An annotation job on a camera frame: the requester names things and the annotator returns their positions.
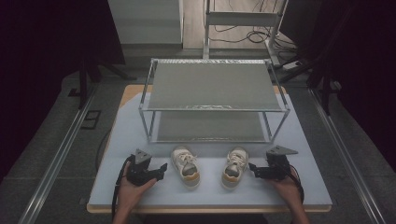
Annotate grey two-tier shoe rack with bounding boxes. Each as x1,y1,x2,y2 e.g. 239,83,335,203
137,57,291,145

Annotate black tripod stand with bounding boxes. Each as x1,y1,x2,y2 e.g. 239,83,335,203
68,55,138,110
278,46,344,116

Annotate grey cabinet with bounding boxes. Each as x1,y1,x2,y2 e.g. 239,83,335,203
106,0,185,49

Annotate white power strip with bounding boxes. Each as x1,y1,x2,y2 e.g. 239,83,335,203
281,60,303,71

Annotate black floor cables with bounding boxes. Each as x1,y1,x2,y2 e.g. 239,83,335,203
208,0,298,52

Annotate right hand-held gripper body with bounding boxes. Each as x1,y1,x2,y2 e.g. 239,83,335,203
257,145,299,182

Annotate black floor socket frame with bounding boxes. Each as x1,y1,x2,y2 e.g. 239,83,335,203
79,109,103,131

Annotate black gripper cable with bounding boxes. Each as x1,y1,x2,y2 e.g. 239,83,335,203
288,166,305,204
110,154,135,220

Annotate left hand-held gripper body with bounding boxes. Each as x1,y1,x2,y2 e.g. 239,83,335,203
125,148,158,188

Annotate white sneaker with tan sole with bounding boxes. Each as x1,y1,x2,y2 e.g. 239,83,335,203
220,146,249,189
170,146,202,189

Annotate white metal stand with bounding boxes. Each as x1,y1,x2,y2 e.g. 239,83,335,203
202,0,290,68

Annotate aluminium floor rail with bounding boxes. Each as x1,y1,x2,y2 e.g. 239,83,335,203
18,87,98,224
307,88,389,224

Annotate dark curtain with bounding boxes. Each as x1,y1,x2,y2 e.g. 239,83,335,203
0,0,126,185
279,0,396,172

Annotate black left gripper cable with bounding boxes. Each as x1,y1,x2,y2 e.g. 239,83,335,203
110,154,135,220

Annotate person's left hand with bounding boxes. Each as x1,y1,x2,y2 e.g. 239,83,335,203
115,161,159,216

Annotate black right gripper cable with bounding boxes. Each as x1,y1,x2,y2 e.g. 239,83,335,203
288,166,305,204

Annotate light blue foam mat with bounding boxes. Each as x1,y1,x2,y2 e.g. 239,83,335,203
88,91,333,208

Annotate person's right hand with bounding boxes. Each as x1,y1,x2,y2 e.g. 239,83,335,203
266,166,304,208

